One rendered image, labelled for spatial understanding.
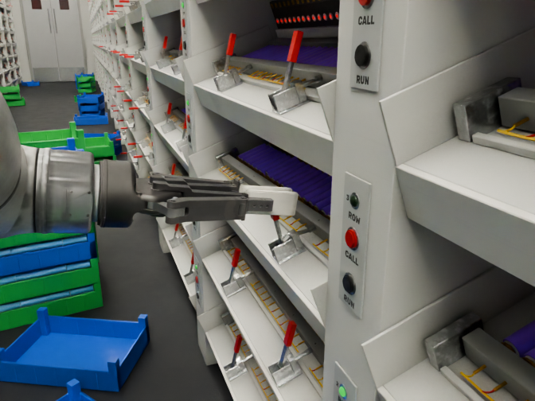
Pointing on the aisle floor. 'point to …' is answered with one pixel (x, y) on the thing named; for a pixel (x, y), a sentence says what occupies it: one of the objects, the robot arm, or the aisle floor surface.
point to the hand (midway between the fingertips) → (267, 200)
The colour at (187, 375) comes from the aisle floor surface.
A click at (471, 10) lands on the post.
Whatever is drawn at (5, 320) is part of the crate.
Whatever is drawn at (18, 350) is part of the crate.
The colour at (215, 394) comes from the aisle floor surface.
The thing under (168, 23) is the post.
